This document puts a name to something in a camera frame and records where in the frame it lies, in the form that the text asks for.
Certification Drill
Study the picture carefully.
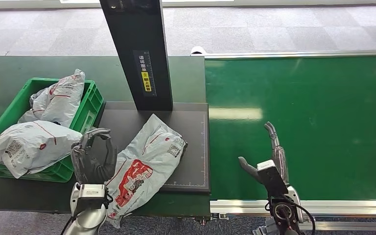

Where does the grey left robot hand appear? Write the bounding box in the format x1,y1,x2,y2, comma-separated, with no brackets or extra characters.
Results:
70,127,118,185

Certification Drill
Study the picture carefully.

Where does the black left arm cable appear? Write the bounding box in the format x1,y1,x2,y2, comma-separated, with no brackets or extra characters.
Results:
60,214,78,235

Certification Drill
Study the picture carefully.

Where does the aluminium conveyor lower frame bar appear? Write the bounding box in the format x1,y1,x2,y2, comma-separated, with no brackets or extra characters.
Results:
312,221,376,232

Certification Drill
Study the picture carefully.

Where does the upright grey mailer bag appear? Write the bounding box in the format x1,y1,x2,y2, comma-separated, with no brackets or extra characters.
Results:
40,69,86,128

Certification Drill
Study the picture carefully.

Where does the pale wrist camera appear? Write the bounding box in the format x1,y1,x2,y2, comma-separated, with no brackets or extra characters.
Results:
257,159,288,199
77,183,107,215

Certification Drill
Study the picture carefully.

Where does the small crumpled grey mailer bag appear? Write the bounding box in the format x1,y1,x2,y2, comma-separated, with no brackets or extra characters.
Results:
17,87,51,124

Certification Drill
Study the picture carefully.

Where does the yellow label on column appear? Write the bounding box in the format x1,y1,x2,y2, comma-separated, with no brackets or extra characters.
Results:
141,71,152,93

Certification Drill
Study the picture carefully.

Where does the green plastic crate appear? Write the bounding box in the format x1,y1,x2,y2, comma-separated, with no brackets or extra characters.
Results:
0,77,105,183

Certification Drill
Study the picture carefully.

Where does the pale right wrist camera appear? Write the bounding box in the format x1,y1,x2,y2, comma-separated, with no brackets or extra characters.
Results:
257,159,288,199

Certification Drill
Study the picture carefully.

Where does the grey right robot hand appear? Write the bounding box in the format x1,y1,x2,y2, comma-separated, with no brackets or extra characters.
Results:
238,121,290,186

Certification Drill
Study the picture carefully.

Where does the large grey mailer bag, QR label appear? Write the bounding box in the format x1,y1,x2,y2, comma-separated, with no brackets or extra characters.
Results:
0,120,84,179

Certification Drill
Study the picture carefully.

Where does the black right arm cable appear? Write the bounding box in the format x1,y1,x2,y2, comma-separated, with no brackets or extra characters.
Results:
265,194,316,235

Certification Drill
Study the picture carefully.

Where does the white conveyor roller end cap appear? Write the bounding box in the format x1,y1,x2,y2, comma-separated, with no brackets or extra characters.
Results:
190,46,208,56

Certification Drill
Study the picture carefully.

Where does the black scanner base plate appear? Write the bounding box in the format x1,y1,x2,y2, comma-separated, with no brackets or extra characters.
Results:
91,101,212,194

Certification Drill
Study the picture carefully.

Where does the wide aluminium conveyor side rail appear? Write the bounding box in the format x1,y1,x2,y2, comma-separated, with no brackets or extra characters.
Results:
210,199,376,217

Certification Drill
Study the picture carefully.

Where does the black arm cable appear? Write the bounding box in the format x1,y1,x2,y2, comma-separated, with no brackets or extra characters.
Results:
265,194,316,235
60,214,78,235

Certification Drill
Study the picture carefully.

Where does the thin aluminium conveyor side rail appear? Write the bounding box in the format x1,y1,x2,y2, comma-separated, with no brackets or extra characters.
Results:
190,50,376,60

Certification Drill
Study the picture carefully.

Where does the green conveyor belt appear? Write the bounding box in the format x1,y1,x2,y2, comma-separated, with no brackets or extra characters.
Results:
204,55,376,202

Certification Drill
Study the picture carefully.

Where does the black scanner column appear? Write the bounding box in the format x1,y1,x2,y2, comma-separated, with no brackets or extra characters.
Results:
99,0,174,112

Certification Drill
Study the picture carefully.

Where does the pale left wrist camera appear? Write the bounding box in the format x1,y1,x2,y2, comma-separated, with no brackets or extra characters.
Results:
77,183,107,215

